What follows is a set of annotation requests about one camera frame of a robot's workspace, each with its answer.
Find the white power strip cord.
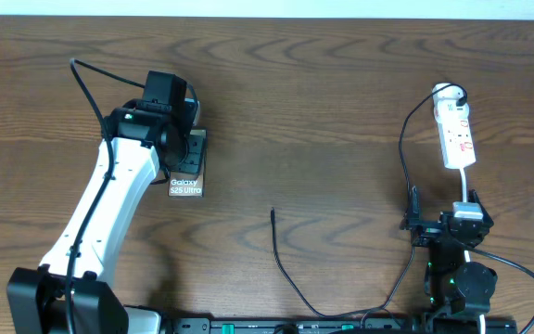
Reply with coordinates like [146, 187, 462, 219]
[459, 167, 487, 334]

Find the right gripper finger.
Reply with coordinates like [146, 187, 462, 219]
[467, 189, 490, 219]
[400, 186, 422, 230]

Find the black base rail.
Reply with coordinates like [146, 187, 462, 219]
[165, 317, 518, 334]

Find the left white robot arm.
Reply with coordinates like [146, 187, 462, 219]
[6, 101, 208, 333]

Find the white power strip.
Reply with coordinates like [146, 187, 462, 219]
[432, 83, 476, 170]

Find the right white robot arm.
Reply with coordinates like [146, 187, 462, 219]
[401, 187, 497, 334]

